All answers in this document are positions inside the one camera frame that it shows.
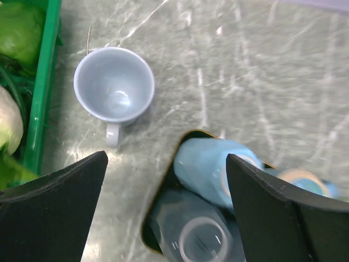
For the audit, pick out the blue mug tan rim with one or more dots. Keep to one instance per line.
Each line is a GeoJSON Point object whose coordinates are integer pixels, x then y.
{"type": "Point", "coordinates": [306, 181]}

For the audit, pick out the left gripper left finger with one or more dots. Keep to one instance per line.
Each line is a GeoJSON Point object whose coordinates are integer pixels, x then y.
{"type": "Point", "coordinates": [49, 219]}

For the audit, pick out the green plastic crate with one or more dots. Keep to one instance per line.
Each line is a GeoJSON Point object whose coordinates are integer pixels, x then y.
{"type": "Point", "coordinates": [33, 153]}

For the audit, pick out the black serving tray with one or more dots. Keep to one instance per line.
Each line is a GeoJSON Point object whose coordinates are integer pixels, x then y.
{"type": "Point", "coordinates": [171, 182]}

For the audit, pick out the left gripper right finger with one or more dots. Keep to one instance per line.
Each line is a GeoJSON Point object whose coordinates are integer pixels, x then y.
{"type": "Point", "coordinates": [281, 222]}

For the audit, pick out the pink toy onion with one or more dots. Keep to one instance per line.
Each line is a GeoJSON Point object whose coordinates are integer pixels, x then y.
{"type": "Point", "coordinates": [11, 122]}

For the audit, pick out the dark grey mug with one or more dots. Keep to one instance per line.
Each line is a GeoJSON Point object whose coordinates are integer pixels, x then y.
{"type": "Point", "coordinates": [188, 228]}

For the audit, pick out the light blue hexagonal mug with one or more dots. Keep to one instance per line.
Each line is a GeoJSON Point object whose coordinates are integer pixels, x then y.
{"type": "Point", "coordinates": [200, 166]}

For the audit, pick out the toy cabbage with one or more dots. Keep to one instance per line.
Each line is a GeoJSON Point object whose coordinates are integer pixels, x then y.
{"type": "Point", "coordinates": [22, 26]}

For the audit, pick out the white footed mug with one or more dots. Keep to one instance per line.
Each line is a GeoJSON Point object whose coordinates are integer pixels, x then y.
{"type": "Point", "coordinates": [116, 86]}

